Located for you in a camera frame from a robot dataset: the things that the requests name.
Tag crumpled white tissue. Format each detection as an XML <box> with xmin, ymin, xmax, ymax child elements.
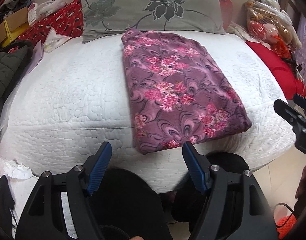
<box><xmin>4</xmin><ymin>160</ymin><xmax>33</xmax><ymax>180</ymax></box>

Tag dark padded jacket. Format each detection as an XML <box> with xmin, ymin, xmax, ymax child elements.
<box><xmin>0</xmin><ymin>40</ymin><xmax>33</xmax><ymax>104</ymax></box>

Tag red patterned blanket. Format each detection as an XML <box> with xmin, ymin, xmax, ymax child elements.
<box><xmin>18</xmin><ymin>0</ymin><xmax>233</xmax><ymax>45</ymax></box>

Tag grey floral pillow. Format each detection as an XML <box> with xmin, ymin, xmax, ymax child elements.
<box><xmin>81</xmin><ymin>0</ymin><xmax>225</xmax><ymax>43</ymax></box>

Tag white quilted mattress cover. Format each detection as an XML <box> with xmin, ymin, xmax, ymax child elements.
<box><xmin>0</xmin><ymin>31</ymin><xmax>295</xmax><ymax>193</ymax></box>

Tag cardboard box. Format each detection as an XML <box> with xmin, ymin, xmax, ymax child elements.
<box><xmin>0</xmin><ymin>7</ymin><xmax>29</xmax><ymax>48</ymax></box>

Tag orange mesh basket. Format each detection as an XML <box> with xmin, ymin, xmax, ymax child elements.
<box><xmin>276</xmin><ymin>215</ymin><xmax>297</xmax><ymax>239</ymax></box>

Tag plastic bag of items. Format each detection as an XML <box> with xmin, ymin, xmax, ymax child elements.
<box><xmin>245</xmin><ymin>0</ymin><xmax>302</xmax><ymax>49</ymax></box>

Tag pile of clothes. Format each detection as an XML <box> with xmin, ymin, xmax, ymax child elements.
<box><xmin>0</xmin><ymin>0</ymin><xmax>32</xmax><ymax>30</ymax></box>

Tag purple floral fleece garment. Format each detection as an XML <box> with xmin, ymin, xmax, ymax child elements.
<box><xmin>121</xmin><ymin>29</ymin><xmax>252</xmax><ymax>154</ymax></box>

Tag white plastic bag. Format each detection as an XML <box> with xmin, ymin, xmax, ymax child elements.
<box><xmin>36</xmin><ymin>0</ymin><xmax>67</xmax><ymax>18</ymax></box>

